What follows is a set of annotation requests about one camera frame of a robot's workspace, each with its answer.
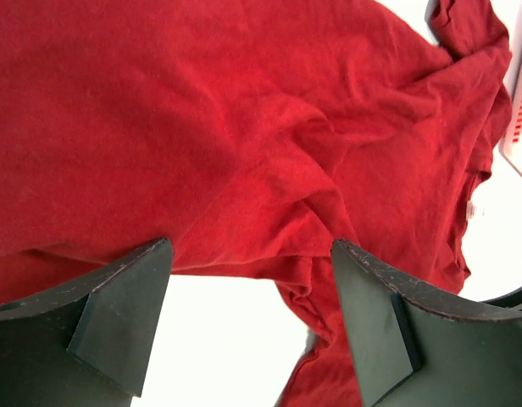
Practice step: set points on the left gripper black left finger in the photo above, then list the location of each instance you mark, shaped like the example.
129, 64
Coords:
88, 341

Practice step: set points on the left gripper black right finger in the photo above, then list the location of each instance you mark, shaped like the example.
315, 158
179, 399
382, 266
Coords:
414, 344

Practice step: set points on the dark red t shirt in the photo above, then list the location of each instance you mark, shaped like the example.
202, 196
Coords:
251, 134

